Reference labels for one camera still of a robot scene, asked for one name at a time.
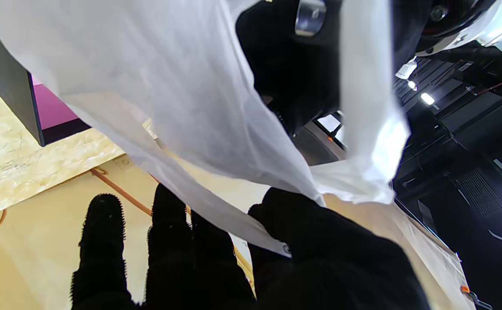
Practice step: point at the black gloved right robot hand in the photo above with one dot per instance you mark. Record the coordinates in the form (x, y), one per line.
(328, 258)

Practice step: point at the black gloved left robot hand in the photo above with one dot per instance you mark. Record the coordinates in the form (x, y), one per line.
(294, 73)

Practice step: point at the white plastic bag orange print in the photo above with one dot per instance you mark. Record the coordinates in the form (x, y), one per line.
(169, 86)

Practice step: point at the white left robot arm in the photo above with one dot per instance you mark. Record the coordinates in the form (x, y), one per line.
(492, 21)

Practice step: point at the black gift box pink inside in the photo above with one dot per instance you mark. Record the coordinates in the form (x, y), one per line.
(14, 86)

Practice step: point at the long ceiling light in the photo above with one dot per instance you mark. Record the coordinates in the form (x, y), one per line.
(427, 99)

